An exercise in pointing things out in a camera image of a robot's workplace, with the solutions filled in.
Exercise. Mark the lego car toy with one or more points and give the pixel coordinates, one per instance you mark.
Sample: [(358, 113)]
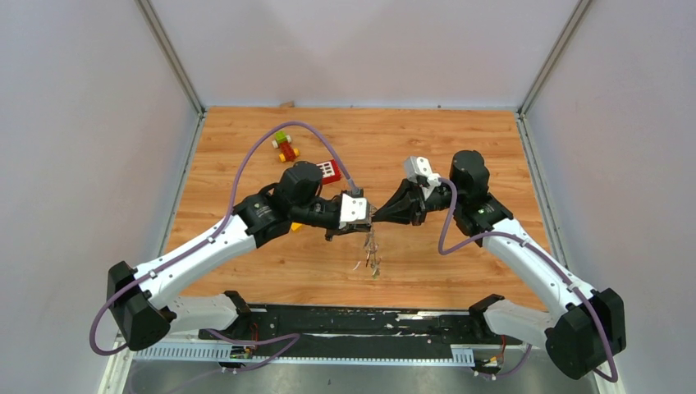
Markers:
[(283, 143)]

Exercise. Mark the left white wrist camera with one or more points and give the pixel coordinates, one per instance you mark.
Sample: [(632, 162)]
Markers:
[(354, 211)]

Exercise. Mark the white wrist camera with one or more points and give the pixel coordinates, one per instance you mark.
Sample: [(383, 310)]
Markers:
[(418, 171), (354, 211)]

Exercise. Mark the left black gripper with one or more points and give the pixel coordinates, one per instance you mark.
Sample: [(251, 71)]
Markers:
[(347, 229)]

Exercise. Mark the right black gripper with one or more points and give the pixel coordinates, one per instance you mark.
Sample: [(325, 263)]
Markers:
[(405, 205)]

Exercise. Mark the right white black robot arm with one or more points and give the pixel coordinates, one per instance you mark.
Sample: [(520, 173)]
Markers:
[(582, 329)]

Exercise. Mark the red lego window brick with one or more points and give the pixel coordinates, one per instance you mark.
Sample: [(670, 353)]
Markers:
[(331, 172)]

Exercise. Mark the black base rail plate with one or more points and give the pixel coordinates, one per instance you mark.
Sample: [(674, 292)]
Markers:
[(333, 332)]

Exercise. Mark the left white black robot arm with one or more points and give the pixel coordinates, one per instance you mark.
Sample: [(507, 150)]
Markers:
[(145, 300)]

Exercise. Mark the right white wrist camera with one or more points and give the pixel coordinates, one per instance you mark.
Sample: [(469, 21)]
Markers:
[(418, 171)]

